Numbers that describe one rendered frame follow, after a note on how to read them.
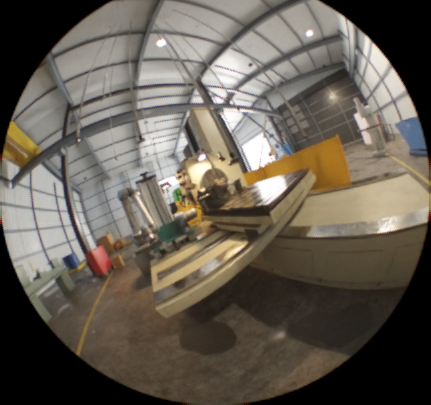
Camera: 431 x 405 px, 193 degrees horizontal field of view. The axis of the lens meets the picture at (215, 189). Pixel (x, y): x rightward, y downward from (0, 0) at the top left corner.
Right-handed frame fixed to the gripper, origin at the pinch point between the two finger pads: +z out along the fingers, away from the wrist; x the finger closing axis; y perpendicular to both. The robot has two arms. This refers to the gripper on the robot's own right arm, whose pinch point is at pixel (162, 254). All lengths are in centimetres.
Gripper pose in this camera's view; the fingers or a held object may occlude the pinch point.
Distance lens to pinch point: 128.8
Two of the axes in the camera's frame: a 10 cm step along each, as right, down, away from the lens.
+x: -6.6, 4.3, -6.2
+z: 6.7, 7.1, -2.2
